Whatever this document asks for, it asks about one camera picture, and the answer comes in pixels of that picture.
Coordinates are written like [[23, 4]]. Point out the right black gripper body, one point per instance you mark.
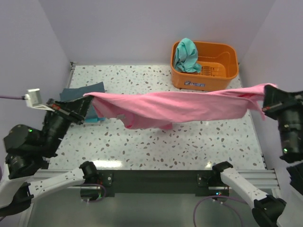
[[287, 108]]

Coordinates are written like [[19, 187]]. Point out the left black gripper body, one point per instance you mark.
[[67, 109]]

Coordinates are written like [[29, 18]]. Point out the pink t-shirt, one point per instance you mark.
[[163, 109]]

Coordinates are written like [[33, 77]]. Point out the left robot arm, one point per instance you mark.
[[28, 149]]

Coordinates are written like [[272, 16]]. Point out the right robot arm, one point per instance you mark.
[[286, 159]]

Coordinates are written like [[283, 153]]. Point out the folded light blue t-shirt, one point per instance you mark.
[[94, 120]]

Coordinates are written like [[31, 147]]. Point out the folded dark blue t-shirt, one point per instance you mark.
[[73, 93]]

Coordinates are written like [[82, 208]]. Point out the orange plastic basket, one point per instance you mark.
[[219, 67]]

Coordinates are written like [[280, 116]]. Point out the teal t-shirt in basket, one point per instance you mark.
[[186, 56]]

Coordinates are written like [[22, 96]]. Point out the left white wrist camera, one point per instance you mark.
[[33, 100]]

